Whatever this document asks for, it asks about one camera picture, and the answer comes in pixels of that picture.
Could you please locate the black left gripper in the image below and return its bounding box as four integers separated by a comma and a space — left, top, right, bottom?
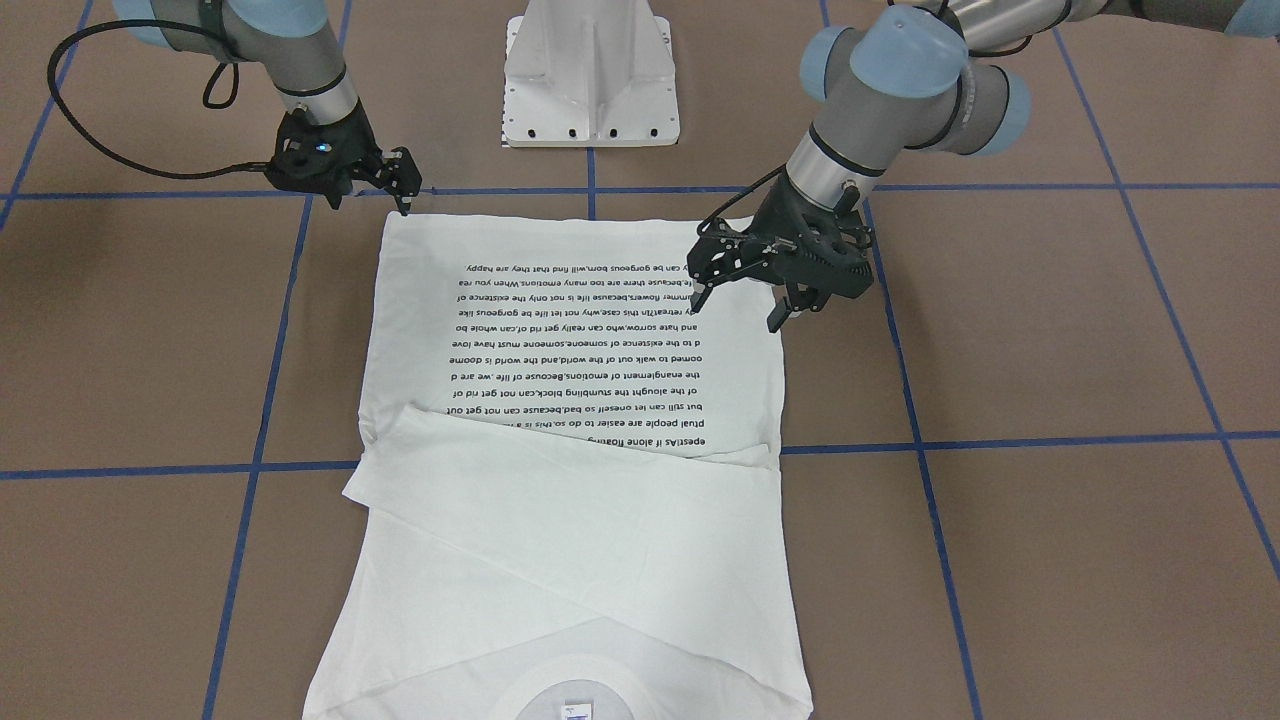
687, 179, 876, 333

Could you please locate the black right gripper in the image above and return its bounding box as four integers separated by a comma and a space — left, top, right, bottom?
265, 102, 422, 217

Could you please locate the white long-sleeve printed shirt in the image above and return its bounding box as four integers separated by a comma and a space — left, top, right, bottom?
303, 213, 813, 719

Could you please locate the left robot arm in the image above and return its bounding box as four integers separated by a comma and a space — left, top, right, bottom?
687, 1, 1277, 332

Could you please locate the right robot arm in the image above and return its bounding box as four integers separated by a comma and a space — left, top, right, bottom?
113, 1, 422, 214

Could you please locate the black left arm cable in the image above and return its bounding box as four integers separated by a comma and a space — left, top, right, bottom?
695, 165, 791, 241

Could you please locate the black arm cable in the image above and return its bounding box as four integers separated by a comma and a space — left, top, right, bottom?
46, 20, 276, 181
695, 165, 791, 241

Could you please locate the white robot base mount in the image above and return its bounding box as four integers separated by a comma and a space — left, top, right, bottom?
502, 1, 681, 149

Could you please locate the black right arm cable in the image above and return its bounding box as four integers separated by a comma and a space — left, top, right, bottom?
46, 20, 276, 181

